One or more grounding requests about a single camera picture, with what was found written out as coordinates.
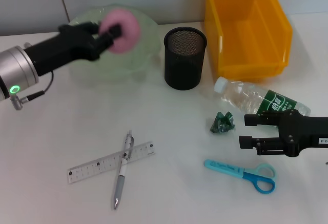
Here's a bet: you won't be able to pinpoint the yellow plastic bin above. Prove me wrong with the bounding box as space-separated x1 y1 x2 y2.
203 0 293 81

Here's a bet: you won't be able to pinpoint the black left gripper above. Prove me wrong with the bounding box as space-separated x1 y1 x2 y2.
25 21 123 77

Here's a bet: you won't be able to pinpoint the green plastic wrapper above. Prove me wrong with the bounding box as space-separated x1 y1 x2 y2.
209 111 236 134

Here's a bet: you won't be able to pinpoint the blue capped scissors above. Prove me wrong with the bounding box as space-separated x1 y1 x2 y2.
204 159 276 195

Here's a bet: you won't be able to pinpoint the clear green-label water bottle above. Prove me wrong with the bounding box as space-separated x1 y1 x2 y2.
214 76 311 117

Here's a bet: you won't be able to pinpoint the pink toy peach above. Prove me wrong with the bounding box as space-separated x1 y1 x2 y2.
98 8 141 54

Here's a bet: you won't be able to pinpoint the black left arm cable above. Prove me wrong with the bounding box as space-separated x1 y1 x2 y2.
11 70 54 111

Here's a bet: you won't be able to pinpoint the pale green glass fruit bowl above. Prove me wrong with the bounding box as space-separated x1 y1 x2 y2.
61 3 160 83

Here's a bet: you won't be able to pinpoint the silver white ballpoint pen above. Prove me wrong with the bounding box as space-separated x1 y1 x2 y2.
111 129 135 211

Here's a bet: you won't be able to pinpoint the black mesh pen holder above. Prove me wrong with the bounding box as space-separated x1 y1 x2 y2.
163 26 208 91

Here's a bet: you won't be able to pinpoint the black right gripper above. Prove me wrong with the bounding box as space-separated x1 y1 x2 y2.
238 110 328 157

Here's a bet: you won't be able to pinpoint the clear plastic ruler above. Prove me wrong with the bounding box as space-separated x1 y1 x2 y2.
67 140 156 185

